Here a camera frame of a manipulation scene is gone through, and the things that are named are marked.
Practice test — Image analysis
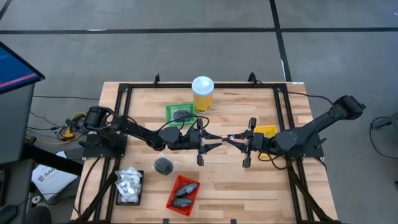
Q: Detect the gray monitor cart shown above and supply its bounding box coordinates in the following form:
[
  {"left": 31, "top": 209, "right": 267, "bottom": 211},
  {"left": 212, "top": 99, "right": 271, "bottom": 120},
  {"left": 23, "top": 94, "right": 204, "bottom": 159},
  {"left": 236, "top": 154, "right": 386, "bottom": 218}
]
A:
[{"left": 0, "top": 83, "right": 35, "bottom": 165}]

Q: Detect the gray silicone travel bottle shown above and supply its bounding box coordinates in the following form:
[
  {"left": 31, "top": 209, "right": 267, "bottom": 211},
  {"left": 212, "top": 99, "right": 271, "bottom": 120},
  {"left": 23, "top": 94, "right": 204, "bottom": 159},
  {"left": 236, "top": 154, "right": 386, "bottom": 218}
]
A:
[
  {"left": 175, "top": 182, "right": 199, "bottom": 198},
  {"left": 172, "top": 198, "right": 194, "bottom": 208}
]

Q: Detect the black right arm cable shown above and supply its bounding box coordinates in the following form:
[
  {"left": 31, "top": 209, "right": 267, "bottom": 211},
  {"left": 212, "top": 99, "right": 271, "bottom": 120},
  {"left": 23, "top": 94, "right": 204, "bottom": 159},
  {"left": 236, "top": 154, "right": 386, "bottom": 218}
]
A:
[{"left": 253, "top": 72, "right": 336, "bottom": 110}]

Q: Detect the white paper booklet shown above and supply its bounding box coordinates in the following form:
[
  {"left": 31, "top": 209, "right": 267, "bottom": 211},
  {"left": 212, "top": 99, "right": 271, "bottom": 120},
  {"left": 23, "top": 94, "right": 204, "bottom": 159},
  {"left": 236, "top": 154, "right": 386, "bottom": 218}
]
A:
[{"left": 30, "top": 151, "right": 78, "bottom": 202}]

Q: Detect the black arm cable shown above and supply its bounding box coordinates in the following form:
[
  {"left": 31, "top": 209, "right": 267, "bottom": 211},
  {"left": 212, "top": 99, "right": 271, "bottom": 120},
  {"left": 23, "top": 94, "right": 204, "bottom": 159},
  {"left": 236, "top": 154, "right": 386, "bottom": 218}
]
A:
[
  {"left": 253, "top": 72, "right": 336, "bottom": 110},
  {"left": 155, "top": 114, "right": 210, "bottom": 131}
]

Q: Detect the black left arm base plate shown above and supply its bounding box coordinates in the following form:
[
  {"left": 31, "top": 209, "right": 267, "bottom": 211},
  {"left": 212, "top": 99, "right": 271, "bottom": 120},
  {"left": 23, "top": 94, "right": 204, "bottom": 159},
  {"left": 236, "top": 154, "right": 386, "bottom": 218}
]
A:
[{"left": 79, "top": 133, "right": 128, "bottom": 159}]

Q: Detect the monitor with blue screen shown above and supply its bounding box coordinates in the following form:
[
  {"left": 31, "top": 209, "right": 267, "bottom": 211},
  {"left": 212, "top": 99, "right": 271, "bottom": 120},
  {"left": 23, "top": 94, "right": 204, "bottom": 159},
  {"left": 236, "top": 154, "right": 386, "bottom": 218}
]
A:
[{"left": 0, "top": 41, "right": 45, "bottom": 95}]

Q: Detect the black plastic basket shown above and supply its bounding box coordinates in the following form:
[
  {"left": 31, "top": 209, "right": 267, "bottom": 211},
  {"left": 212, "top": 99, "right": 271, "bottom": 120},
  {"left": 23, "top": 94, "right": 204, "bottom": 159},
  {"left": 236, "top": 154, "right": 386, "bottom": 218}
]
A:
[{"left": 115, "top": 169, "right": 145, "bottom": 207}]

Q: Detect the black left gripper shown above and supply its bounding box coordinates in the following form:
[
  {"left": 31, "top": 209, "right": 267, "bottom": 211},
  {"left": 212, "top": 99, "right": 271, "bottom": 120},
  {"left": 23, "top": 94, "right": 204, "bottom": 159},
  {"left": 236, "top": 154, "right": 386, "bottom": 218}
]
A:
[{"left": 182, "top": 118, "right": 223, "bottom": 167}]

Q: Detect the yellow floor cable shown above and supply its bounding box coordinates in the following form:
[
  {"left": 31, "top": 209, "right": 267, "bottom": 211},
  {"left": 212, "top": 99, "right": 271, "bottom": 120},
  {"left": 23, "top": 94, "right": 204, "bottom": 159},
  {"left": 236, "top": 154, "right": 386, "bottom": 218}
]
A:
[{"left": 60, "top": 111, "right": 88, "bottom": 146}]

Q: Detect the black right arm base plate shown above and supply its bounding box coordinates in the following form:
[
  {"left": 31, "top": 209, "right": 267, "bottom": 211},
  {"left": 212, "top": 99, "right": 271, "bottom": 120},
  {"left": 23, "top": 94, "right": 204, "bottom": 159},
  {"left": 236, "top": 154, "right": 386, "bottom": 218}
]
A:
[{"left": 279, "top": 146, "right": 325, "bottom": 158}]

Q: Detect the green plastic basket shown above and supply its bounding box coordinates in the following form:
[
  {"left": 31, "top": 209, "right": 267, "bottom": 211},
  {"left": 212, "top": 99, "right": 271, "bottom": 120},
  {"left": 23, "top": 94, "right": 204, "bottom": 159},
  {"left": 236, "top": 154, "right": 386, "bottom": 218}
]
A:
[{"left": 165, "top": 103, "right": 196, "bottom": 126}]

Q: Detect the yellow wipes canister white lid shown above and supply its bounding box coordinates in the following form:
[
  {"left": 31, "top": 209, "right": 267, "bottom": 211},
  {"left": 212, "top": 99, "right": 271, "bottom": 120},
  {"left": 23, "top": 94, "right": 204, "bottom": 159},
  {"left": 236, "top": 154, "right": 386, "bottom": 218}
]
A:
[{"left": 191, "top": 75, "right": 215, "bottom": 114}]

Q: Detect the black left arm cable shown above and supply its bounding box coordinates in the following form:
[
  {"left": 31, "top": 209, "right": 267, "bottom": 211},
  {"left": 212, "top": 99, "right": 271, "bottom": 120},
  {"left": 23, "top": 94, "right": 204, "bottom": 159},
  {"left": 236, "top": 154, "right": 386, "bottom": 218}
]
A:
[{"left": 155, "top": 114, "right": 210, "bottom": 131}]

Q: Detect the black cart leg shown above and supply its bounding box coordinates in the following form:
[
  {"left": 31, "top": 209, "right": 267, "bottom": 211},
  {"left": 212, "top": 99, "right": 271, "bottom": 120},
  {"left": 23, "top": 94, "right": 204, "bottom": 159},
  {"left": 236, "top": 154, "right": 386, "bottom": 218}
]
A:
[{"left": 21, "top": 142, "right": 84, "bottom": 177}]

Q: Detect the yellow plastic basket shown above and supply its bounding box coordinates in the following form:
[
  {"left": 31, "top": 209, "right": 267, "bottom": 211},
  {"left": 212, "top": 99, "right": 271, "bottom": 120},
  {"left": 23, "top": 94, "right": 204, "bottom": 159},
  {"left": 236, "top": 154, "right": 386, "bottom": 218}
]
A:
[{"left": 253, "top": 124, "right": 278, "bottom": 160}]

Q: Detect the gray stand foot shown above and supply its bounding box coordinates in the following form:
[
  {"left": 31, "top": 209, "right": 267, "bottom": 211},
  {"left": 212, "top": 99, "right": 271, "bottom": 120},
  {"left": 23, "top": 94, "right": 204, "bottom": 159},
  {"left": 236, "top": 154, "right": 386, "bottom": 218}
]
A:
[{"left": 369, "top": 111, "right": 398, "bottom": 131}]

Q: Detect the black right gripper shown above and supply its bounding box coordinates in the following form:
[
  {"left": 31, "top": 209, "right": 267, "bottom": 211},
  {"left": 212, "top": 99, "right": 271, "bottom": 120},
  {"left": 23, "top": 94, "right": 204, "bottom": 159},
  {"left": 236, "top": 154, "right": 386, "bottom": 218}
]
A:
[{"left": 224, "top": 117, "right": 275, "bottom": 169}]

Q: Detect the red plastic basket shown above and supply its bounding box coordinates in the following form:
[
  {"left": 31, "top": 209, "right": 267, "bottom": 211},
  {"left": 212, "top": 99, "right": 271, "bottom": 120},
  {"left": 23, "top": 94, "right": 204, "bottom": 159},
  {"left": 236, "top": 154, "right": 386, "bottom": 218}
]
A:
[{"left": 165, "top": 174, "right": 201, "bottom": 217}]

